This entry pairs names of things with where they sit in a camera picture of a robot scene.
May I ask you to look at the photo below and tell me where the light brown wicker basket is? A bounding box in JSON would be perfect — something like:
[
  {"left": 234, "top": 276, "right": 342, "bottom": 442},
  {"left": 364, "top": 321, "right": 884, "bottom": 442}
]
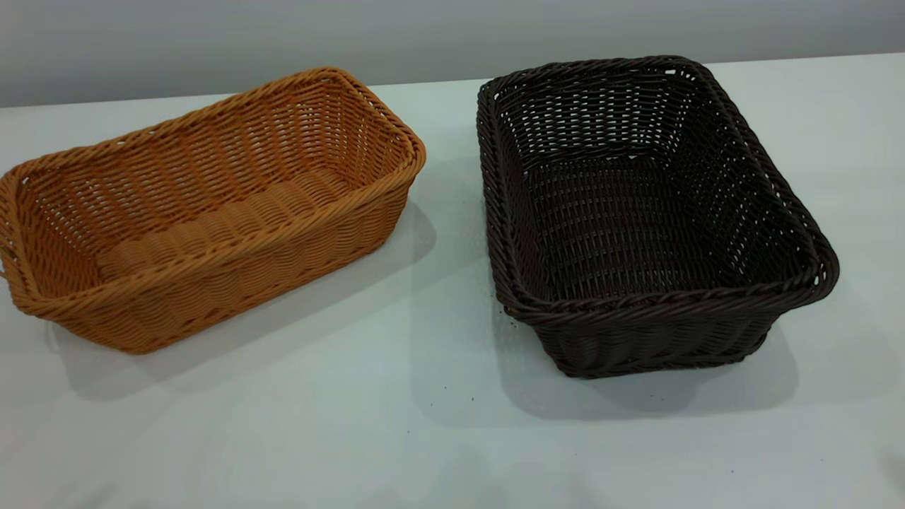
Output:
[{"left": 0, "top": 66, "right": 427, "bottom": 355}]

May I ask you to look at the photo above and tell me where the dark brown wicker basket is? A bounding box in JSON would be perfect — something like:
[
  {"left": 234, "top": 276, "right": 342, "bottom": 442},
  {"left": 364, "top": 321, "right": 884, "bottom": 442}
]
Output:
[{"left": 476, "top": 55, "right": 841, "bottom": 380}]

